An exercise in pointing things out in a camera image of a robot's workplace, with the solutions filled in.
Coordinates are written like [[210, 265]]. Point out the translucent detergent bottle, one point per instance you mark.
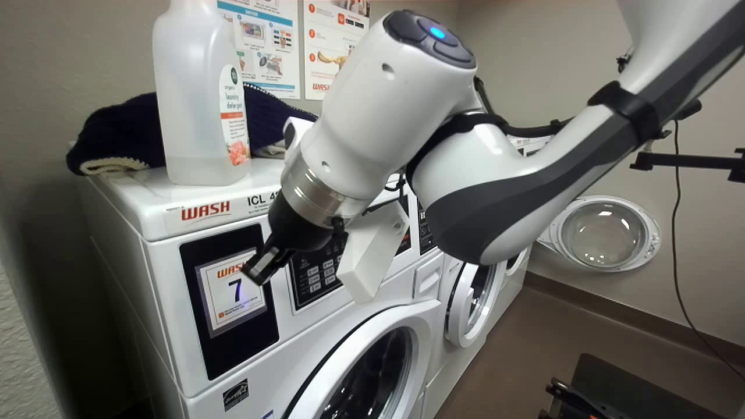
[[194, 100]]

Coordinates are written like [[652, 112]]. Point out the white washer with 7 sign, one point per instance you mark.
[[154, 310]]

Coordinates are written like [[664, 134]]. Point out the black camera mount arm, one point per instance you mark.
[[691, 161]]

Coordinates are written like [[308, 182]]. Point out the white and gray robot arm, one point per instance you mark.
[[505, 200]]

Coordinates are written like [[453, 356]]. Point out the wall poster with blue border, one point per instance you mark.
[[264, 48]]

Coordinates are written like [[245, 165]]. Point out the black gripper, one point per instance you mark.
[[304, 229]]

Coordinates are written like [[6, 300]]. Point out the white number seven card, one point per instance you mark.
[[234, 292]]

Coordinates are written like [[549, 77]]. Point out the clear dome round door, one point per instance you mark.
[[607, 233]]

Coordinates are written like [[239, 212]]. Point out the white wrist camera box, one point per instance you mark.
[[374, 256]]

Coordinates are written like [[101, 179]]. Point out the wall poster with orange icons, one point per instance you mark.
[[333, 43]]

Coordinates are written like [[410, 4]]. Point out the beige cloth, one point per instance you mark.
[[113, 165]]

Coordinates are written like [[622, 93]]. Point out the dark gray robot base plate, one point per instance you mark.
[[644, 387]]

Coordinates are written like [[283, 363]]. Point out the dark blue garment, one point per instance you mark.
[[118, 128]]

